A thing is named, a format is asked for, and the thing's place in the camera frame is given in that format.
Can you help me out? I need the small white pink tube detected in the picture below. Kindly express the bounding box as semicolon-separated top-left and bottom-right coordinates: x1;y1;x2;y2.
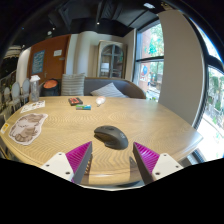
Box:
95;96;107;108

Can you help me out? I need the arched glass-door cabinet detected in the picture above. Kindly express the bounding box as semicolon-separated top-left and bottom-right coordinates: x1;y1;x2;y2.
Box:
96;40;128;80

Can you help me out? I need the cat-shaped mouse pad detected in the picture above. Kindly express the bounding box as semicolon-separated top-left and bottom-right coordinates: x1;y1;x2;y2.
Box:
8;112;49;146

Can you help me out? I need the blue poster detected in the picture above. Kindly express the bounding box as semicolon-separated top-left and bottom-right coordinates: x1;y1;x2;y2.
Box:
31;50;46;75

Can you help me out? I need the grey curved sofa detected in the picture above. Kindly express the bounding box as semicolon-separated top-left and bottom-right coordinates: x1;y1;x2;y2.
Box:
39;77;147;100

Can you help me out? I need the upright striped cushion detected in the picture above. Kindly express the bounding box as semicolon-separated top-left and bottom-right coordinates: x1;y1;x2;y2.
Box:
60;72;87;97

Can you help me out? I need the black and red box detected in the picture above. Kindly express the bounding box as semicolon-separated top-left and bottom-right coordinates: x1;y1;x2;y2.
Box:
68;97;84;107

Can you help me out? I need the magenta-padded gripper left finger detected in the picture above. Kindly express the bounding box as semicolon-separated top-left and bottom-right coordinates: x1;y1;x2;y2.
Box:
39;141;93;185

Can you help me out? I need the group of white chairs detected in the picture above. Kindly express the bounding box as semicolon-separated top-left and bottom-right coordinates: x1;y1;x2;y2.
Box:
0;78;31;114

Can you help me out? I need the green and blue packet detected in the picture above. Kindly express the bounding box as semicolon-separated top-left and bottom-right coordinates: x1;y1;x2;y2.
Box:
75;104;92;111

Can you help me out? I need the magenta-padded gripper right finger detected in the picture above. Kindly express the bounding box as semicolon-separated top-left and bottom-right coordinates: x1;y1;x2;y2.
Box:
129;142;184;185

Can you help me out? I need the black computer mouse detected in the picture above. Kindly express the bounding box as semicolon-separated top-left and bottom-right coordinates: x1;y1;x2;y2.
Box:
93;125;129;150

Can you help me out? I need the brown wooden door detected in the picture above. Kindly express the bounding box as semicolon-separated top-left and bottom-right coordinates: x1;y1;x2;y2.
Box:
27;34;72;84

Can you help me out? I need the flat striped cushion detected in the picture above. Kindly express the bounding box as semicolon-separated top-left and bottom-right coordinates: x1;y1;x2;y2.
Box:
90;82;129;99

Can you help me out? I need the white sticker sheet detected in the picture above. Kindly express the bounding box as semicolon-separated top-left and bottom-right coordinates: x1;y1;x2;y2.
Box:
20;100;46;114

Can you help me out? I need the black bag with orange top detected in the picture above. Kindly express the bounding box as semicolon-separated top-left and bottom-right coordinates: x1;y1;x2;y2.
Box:
40;78;61;98

